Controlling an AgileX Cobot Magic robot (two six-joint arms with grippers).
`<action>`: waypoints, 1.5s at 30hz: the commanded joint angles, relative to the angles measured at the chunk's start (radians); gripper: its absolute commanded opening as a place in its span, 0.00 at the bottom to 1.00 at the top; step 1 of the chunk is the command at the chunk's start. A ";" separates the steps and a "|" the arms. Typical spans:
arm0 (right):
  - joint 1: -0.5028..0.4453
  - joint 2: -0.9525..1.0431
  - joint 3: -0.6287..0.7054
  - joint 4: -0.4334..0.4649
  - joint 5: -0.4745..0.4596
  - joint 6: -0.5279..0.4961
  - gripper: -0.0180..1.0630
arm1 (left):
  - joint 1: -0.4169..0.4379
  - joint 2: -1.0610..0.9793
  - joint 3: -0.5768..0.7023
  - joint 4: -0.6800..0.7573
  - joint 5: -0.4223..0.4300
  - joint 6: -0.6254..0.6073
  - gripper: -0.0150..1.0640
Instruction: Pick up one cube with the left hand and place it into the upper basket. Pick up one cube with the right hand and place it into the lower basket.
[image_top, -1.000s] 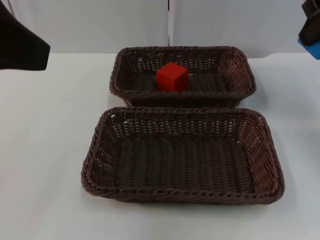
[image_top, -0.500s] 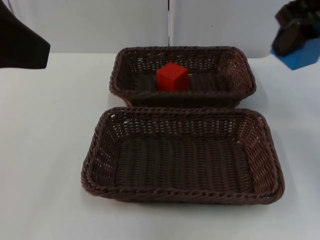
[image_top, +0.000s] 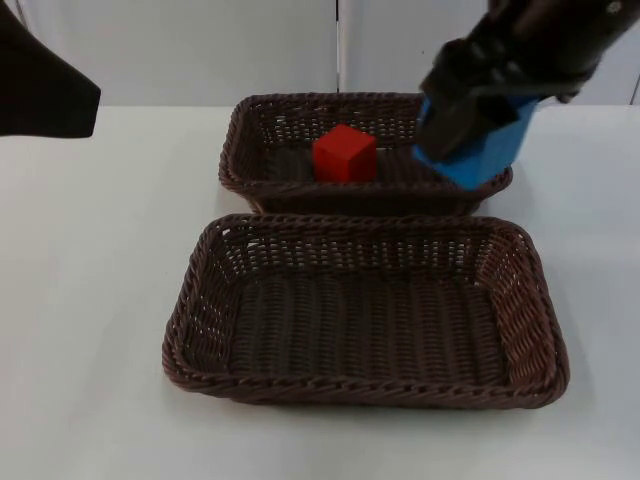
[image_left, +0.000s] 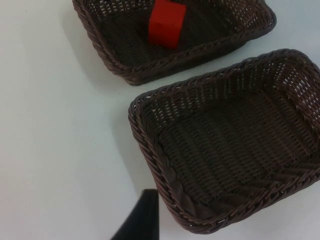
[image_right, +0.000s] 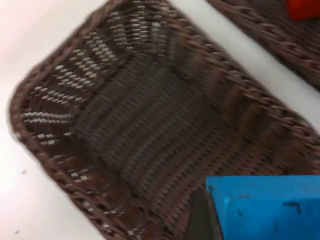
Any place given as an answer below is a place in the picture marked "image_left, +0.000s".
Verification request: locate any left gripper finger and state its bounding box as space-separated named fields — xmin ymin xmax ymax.
xmin=109 ymin=189 xmax=160 ymax=240

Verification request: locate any dark brown wicker basket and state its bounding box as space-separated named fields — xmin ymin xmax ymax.
xmin=72 ymin=0 xmax=278 ymax=86
xmin=127 ymin=48 xmax=320 ymax=235

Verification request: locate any red cube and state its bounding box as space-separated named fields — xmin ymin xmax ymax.
xmin=147 ymin=0 xmax=187 ymax=48

